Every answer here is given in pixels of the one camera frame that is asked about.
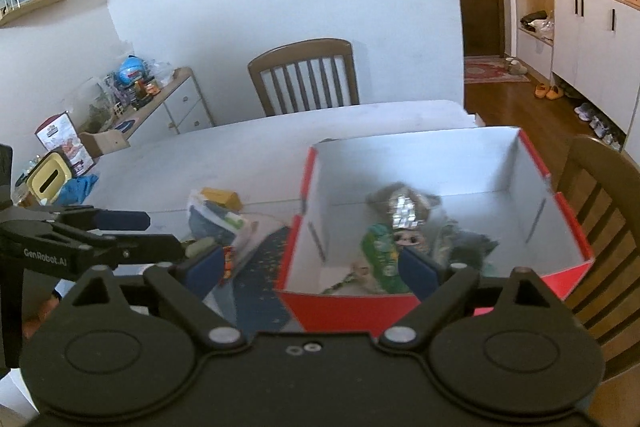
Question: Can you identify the green snack packet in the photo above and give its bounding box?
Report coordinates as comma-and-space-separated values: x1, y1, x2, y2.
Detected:
361, 224, 412, 295

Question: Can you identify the wooden wall shelf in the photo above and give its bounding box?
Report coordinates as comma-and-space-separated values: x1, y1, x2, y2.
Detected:
0, 0, 83, 28

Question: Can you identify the silver foil bag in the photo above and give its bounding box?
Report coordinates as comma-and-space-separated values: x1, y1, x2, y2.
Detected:
365, 182, 443, 249

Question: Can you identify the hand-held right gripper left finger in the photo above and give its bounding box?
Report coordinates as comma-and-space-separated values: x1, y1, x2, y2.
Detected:
70, 246, 249, 350

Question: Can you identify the white and blue pouch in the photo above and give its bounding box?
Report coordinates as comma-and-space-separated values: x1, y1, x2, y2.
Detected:
187, 189, 258, 248

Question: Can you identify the wood and white sideboard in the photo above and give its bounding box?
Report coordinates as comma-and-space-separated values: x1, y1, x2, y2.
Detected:
80, 67, 216, 154

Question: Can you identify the blue cloth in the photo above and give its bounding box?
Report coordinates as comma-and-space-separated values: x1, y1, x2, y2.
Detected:
60, 174, 100, 206

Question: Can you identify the wooden chair with curved back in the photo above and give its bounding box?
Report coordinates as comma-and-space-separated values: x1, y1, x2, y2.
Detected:
555, 134, 640, 380

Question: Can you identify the red shoe box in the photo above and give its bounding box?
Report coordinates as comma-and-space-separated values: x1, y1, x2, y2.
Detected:
274, 127, 596, 339

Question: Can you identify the yellow tissue box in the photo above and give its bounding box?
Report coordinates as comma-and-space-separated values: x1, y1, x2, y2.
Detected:
26, 154, 76, 204

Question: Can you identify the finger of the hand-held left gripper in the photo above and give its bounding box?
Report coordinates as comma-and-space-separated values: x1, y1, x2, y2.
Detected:
87, 234, 185, 268
14, 206, 151, 233

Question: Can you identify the row of sneakers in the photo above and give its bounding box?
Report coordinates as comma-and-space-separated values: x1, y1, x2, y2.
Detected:
575, 102, 626, 148

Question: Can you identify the wooden slat-back chair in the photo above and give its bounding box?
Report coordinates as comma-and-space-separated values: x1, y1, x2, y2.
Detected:
247, 38, 361, 118

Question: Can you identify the red patterned rug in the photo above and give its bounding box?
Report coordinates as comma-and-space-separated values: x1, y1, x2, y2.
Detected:
464, 58, 531, 85

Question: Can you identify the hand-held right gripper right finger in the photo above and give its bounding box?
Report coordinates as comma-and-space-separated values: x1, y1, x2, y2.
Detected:
382, 247, 563, 349

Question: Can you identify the red snack bag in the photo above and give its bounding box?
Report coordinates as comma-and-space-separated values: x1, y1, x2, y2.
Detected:
35, 111, 96, 178

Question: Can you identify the white lower cabinet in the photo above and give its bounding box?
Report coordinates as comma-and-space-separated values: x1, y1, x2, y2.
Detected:
550, 0, 640, 152

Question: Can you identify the dark speckled placemat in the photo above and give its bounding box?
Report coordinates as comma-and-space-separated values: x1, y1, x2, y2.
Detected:
210, 227, 301, 336

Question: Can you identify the blue globe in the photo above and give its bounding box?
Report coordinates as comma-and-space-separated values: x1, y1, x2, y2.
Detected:
116, 56, 149, 86

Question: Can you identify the grey-green correction tape dispenser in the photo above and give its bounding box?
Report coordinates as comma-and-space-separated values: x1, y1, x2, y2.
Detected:
184, 237, 214, 258

